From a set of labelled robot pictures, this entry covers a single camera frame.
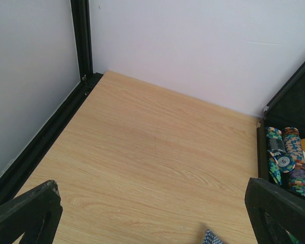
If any leftmost chip row in case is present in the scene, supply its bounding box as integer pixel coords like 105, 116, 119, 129
265, 127, 283, 186

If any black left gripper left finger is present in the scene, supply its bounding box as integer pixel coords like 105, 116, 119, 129
0, 180, 63, 243

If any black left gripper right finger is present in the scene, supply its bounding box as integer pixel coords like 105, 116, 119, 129
245, 178, 305, 243

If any black poker chip case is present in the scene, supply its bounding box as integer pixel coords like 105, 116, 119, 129
256, 49, 305, 204

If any loose grey blue chip in case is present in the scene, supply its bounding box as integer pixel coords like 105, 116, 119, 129
274, 155, 296, 173

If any round green poker mat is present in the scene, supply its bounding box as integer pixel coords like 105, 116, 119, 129
288, 232, 301, 244

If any blue patterned card deck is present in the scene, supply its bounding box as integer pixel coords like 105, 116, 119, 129
202, 229, 225, 244

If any black aluminium frame post left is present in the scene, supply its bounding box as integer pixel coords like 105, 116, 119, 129
0, 1, 101, 205

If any chip row in case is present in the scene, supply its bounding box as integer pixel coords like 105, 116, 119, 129
265, 127, 283, 186
282, 127, 305, 197

